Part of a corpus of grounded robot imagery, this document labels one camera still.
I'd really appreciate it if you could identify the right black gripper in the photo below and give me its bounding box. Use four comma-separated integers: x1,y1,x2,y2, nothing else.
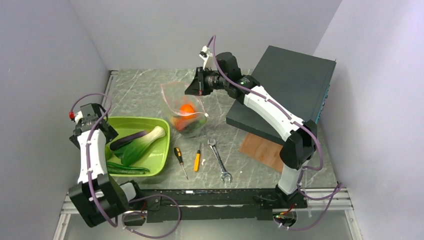
185,66,229,96

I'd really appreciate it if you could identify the orange fruit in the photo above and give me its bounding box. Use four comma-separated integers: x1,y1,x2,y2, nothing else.
179,104,196,120

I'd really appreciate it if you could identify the clear zip top bag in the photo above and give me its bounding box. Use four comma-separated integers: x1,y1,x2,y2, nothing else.
160,82,209,138

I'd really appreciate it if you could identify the red bell pepper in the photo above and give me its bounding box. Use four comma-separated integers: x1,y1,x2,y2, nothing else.
172,117,189,132

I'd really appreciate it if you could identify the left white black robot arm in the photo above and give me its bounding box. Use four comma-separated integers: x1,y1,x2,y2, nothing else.
68,103,144,228

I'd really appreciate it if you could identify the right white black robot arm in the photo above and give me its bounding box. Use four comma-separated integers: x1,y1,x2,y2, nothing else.
184,46,320,208

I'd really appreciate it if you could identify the purple eggplant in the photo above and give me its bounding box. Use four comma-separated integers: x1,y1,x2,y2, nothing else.
109,130,149,151

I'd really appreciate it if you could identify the green bok choy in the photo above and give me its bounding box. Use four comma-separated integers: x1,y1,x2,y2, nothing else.
113,126,166,167

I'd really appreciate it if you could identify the dark green cucumber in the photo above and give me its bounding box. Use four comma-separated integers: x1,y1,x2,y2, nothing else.
106,161,150,175

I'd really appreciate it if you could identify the black yellow screwdriver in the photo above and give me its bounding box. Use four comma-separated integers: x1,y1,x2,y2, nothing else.
173,147,189,180

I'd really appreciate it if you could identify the orange utility knife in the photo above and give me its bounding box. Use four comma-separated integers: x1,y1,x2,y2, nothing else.
193,142,202,172

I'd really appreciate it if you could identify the green plastic tray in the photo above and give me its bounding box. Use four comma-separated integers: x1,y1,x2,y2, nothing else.
108,116,171,178

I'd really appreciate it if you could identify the silver open-end wrench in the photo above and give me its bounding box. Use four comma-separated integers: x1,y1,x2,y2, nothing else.
207,138,233,183

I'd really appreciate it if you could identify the brown wooden board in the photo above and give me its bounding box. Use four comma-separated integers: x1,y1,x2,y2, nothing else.
238,133,284,173

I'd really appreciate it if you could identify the large dark grey box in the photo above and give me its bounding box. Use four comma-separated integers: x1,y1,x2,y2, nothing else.
226,45,337,145

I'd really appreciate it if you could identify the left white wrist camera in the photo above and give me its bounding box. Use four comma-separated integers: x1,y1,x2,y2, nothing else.
68,111,84,124

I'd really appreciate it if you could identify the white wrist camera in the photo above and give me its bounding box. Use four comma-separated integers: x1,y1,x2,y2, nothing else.
199,45,217,71
68,111,84,124

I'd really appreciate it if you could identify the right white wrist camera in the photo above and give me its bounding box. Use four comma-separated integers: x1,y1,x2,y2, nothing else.
199,45,217,71

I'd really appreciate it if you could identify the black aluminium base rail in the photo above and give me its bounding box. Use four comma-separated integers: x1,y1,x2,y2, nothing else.
52,181,364,240

